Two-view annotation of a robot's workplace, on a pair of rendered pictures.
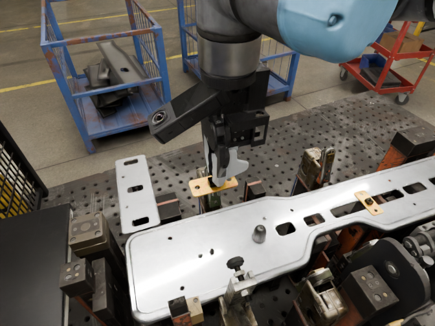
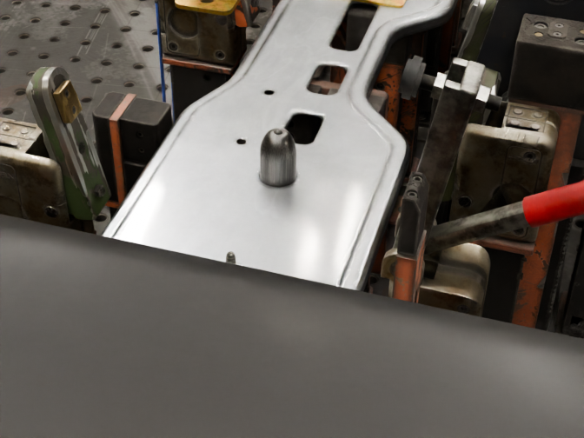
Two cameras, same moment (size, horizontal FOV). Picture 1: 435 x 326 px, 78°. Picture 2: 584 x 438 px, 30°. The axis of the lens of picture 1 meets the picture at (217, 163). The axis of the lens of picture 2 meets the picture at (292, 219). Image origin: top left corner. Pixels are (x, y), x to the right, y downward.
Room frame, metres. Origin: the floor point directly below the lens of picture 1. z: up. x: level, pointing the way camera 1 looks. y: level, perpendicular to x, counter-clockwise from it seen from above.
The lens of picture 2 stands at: (-0.09, 0.51, 1.59)
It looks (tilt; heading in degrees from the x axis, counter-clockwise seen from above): 40 degrees down; 305
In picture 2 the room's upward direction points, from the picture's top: 1 degrees clockwise
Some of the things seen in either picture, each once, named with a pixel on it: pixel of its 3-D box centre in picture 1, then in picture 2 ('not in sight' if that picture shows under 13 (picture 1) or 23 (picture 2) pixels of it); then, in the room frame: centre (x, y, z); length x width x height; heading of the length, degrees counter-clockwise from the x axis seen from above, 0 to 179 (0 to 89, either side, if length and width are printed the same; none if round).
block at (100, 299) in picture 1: (116, 305); not in sight; (0.24, 0.27, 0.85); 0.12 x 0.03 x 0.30; 19
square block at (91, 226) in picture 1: (107, 260); not in sight; (0.35, 0.31, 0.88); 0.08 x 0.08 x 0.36; 19
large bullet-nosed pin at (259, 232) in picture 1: (259, 233); (278, 160); (0.36, -0.11, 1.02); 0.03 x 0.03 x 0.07
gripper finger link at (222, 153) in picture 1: (219, 152); not in sight; (0.30, 0.00, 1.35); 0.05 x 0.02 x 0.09; 19
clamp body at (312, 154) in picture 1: (305, 191); (206, 93); (0.61, -0.31, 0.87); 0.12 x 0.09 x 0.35; 19
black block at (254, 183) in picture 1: (250, 213); (141, 224); (0.54, -0.11, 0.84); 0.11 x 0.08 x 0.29; 19
